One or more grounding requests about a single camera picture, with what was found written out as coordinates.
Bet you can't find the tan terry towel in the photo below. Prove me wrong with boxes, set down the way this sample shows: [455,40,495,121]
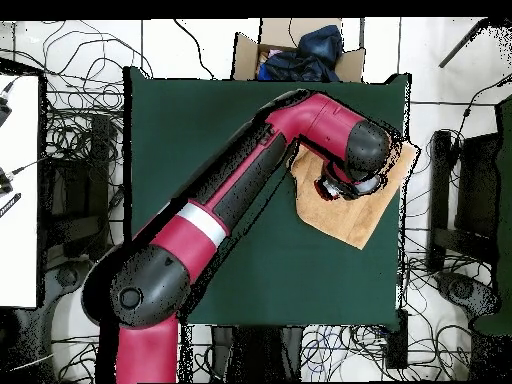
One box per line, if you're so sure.
[289,141,421,251]

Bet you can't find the black flat strip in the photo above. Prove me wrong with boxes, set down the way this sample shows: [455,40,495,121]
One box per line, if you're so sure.
[0,192,22,219]

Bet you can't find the dark blue clothes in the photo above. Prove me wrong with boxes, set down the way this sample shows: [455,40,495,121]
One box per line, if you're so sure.
[257,24,345,83]

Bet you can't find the dark green table cloth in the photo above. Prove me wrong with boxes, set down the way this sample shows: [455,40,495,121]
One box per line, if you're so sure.
[123,65,411,327]

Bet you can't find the cardboard box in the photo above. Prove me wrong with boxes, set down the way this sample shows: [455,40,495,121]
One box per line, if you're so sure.
[231,17,366,83]

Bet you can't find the black rectangular block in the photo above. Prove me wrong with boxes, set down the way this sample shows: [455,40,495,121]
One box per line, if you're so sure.
[385,308,410,370]

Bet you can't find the dark chair base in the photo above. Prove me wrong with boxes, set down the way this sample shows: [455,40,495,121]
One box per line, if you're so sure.
[435,271,499,317]

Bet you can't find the green covered table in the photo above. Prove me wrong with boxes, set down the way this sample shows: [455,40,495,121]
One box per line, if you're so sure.
[471,95,512,337]

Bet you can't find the black rod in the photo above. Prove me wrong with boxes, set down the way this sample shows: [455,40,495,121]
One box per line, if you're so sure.
[438,17,491,69]

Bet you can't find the grey chair base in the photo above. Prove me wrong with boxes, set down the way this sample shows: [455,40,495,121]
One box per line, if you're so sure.
[43,257,97,313]

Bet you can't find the white desk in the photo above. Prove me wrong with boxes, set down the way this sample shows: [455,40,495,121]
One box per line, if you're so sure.
[0,73,41,309]

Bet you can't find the black metal frame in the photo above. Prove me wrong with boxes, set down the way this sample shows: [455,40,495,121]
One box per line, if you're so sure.
[39,113,117,261]
[425,129,501,273]

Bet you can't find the blue cable bundle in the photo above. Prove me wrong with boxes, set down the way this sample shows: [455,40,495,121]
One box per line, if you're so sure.
[299,323,386,379]

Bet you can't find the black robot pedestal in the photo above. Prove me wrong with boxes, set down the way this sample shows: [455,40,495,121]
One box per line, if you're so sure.
[210,324,305,383]

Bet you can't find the single black cable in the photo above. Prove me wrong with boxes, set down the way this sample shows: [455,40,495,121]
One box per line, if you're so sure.
[173,18,217,79]

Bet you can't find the black camera device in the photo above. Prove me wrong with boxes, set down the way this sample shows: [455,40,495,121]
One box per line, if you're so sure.
[0,167,14,196]
[0,81,15,127]

